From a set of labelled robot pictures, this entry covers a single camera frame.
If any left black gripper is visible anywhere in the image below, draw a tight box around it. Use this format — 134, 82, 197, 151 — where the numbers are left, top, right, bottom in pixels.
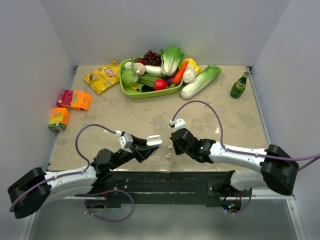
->
109, 134, 159, 171

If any white oval charging case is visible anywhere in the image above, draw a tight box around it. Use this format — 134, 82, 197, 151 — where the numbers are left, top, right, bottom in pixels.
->
146, 134, 163, 147

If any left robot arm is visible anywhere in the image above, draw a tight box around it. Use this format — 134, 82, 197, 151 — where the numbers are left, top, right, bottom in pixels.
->
7, 133, 163, 219

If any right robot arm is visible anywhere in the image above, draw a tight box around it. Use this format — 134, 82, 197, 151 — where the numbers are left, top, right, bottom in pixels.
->
170, 128, 299, 197

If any green plastic tray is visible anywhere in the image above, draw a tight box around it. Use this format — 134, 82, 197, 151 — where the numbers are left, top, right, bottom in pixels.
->
119, 58, 183, 100

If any purple onion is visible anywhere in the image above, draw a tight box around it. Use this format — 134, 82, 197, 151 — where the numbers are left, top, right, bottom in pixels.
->
165, 76, 174, 87

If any dark green leafy vegetable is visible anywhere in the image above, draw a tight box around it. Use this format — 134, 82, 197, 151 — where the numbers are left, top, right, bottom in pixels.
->
137, 74, 166, 90

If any orange carrot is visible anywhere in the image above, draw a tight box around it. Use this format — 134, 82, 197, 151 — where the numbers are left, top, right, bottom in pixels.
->
172, 61, 189, 85

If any round green cabbage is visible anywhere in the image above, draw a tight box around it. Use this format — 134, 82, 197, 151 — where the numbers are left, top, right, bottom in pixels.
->
120, 68, 139, 87

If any yellow Lays chips bag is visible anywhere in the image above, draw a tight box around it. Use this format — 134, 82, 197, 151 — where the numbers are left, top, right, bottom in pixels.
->
83, 59, 120, 95

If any white daikon radish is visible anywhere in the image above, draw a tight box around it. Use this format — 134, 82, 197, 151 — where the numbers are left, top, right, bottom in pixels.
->
144, 65, 162, 75

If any beige mushroom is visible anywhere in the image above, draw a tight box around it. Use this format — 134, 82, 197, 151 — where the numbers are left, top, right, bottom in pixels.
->
131, 62, 146, 76

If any pink orange snack pack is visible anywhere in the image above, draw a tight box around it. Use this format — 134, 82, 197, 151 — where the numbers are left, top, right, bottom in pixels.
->
56, 89, 92, 111

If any large napa cabbage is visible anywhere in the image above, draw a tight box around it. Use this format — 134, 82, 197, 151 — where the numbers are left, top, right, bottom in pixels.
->
180, 65, 222, 100

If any green glass bottle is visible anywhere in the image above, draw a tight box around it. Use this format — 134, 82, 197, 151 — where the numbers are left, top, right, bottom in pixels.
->
230, 71, 250, 99

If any green lettuce head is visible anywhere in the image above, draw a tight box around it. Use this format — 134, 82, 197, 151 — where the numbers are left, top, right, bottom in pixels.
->
160, 45, 184, 76

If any orange green juice box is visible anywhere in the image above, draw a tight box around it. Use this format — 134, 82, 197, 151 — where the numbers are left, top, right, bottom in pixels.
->
48, 107, 70, 132

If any purple grapes bunch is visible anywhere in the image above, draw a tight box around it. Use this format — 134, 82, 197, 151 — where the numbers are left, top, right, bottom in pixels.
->
141, 50, 162, 67

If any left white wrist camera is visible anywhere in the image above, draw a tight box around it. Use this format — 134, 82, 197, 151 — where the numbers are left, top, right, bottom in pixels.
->
119, 133, 134, 153

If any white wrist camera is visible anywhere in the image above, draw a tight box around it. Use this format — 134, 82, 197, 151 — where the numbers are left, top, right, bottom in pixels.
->
169, 118, 186, 131
119, 133, 134, 153

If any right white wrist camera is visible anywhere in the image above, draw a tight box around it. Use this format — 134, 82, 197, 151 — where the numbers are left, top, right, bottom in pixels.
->
169, 118, 186, 131

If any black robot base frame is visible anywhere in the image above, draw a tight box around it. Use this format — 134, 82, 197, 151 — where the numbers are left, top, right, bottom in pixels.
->
73, 171, 253, 210

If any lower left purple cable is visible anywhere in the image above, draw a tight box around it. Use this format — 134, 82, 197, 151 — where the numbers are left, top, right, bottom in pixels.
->
84, 187, 135, 222

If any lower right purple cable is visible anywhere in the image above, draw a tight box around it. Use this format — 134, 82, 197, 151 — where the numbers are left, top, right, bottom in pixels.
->
223, 186, 255, 216

